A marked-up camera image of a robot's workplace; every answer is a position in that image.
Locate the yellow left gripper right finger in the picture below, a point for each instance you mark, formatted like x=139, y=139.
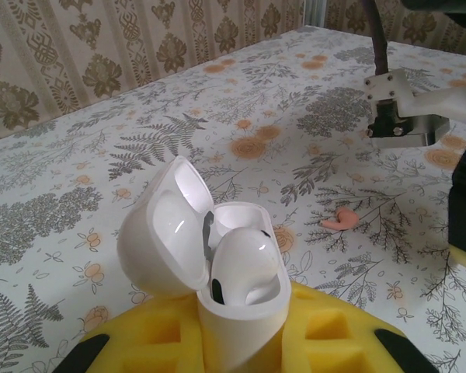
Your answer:
x=357, y=330

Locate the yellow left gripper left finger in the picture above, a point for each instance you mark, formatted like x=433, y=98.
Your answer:
x=140, y=334

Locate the white earbud charging case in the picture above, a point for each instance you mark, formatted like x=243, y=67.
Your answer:
x=240, y=338

